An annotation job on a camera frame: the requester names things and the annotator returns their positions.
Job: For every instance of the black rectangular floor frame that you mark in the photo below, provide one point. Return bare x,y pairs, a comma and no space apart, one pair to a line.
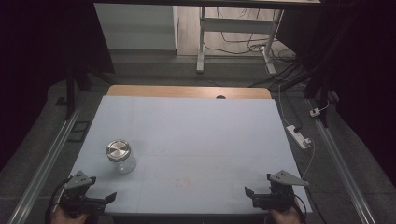
78,131

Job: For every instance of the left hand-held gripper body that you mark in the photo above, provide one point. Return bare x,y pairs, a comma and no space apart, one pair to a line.
77,199

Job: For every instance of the black curtain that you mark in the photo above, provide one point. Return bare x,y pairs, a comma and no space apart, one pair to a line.
364,62
37,56

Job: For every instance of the clear glass jar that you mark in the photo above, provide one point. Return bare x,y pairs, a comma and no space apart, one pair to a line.
127,165

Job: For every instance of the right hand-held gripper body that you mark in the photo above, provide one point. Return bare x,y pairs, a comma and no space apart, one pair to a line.
277,197

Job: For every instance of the pale blue table mat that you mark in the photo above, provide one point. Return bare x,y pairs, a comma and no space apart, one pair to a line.
199,140

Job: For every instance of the wooden table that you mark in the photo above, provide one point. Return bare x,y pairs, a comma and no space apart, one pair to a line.
174,91

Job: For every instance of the black metal stand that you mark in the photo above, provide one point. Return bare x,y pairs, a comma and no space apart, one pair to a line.
323,93
71,93

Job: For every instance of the aluminium floor rail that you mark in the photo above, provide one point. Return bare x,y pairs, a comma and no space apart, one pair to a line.
342,168
43,168

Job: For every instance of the round metal jar lid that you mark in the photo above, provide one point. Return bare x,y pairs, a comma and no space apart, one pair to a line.
118,150

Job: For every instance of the person's left hand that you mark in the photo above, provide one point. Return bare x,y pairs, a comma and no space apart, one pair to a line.
70,218

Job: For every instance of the white power strip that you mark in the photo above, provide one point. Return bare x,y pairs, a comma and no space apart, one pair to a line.
298,136

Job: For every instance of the small white adapter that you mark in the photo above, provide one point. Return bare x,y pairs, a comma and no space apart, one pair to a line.
315,112

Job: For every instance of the person's right hand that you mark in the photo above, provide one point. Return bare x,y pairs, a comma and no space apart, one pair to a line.
285,217

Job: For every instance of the white desk frame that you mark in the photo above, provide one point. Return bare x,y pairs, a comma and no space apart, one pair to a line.
236,25

